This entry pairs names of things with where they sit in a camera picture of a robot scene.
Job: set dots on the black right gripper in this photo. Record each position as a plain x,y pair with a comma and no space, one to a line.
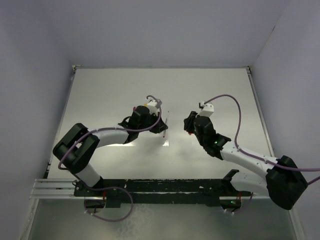
189,122

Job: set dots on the aluminium extrusion rail left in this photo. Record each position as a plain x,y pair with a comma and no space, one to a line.
53,189

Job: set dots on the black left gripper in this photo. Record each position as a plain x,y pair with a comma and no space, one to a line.
160,128

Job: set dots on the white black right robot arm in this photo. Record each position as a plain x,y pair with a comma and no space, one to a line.
278,178

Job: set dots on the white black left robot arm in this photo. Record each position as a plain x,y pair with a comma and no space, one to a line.
75,150

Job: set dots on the silver pen red tip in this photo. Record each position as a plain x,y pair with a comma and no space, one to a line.
166,123

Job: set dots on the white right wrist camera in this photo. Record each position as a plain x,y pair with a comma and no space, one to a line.
205,109

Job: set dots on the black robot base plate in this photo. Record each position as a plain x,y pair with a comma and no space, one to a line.
115,192

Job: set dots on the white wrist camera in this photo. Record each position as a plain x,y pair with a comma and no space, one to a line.
153,105
205,109

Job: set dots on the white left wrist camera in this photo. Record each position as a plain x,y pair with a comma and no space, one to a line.
153,105

